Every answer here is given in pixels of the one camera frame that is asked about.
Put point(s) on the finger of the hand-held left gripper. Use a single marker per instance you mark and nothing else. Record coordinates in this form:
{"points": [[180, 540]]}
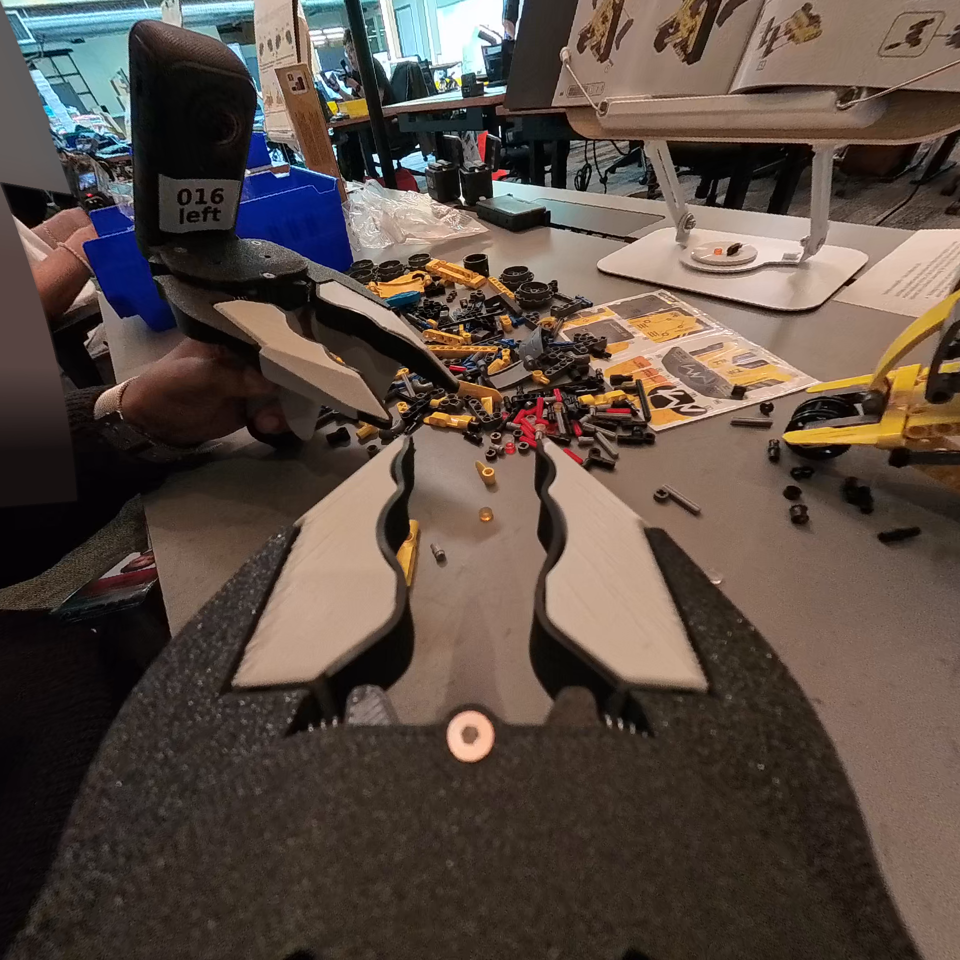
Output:
{"points": [[375, 322], [315, 367]]}

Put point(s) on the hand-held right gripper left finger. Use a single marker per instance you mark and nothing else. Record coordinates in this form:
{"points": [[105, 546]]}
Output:
{"points": [[330, 585]]}

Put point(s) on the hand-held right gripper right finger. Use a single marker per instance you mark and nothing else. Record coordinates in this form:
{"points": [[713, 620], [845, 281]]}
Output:
{"points": [[615, 585]]}

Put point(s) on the yellow toy beam piece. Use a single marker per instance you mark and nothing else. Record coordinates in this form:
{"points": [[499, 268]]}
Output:
{"points": [[409, 551]]}

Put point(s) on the pile of toy building pieces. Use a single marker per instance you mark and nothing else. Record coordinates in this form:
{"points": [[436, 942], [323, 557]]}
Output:
{"points": [[495, 352]]}

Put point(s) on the person's left forearm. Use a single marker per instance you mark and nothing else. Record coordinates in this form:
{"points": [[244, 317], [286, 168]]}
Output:
{"points": [[90, 435]]}

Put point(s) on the person's left hand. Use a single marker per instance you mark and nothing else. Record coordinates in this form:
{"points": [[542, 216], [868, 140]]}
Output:
{"points": [[195, 390]]}

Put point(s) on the grey toy axle pin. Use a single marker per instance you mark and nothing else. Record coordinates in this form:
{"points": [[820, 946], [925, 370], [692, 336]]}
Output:
{"points": [[677, 500]]}

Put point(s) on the clear plastic bag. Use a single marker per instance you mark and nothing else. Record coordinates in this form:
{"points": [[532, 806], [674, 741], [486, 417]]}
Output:
{"points": [[405, 214]]}

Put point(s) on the brown cardboard box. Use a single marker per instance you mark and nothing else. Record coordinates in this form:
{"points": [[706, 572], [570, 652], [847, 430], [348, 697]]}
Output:
{"points": [[304, 120]]}

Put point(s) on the blue plastic bin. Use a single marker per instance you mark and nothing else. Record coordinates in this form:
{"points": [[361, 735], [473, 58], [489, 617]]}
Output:
{"points": [[300, 210]]}

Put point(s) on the black battery charger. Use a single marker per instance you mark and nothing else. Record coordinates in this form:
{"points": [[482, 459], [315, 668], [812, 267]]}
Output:
{"points": [[476, 184], [442, 181]]}

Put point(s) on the small yellow toy cone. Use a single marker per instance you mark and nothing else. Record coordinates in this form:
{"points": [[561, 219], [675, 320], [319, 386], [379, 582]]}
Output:
{"points": [[486, 472]]}

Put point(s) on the black flat box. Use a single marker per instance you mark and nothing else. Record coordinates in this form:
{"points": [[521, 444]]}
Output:
{"points": [[514, 212]]}

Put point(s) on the black pole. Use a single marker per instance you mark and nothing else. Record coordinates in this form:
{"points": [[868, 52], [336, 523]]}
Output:
{"points": [[371, 90]]}

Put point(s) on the dark grey toy axle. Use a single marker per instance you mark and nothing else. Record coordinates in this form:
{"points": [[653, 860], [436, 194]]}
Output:
{"points": [[751, 422]]}

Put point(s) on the red printed booklet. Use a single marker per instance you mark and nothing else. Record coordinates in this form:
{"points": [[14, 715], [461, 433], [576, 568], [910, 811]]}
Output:
{"points": [[112, 585]]}

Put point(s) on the sticker sheet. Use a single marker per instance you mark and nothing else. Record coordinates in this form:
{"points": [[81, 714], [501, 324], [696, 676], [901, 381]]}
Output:
{"points": [[675, 352]]}

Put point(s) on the black toy connector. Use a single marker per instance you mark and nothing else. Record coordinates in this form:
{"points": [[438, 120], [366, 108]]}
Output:
{"points": [[857, 493]]}

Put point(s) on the black toy pin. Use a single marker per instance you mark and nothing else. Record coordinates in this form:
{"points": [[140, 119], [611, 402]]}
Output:
{"points": [[898, 534]]}

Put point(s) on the person's dark knit sweater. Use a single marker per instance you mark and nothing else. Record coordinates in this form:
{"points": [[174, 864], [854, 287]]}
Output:
{"points": [[67, 750]]}

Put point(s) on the yellow toy vehicle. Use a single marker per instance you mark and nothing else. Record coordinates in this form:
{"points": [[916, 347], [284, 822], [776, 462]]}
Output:
{"points": [[892, 405]]}

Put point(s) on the white book stand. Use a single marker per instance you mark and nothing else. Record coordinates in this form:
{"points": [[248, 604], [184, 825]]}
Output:
{"points": [[750, 262]]}

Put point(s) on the toy instruction booklet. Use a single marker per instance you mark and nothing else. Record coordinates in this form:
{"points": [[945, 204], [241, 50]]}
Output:
{"points": [[675, 45]]}

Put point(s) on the white paper sheet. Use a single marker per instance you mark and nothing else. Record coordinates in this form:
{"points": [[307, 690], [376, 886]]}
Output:
{"points": [[907, 277]]}

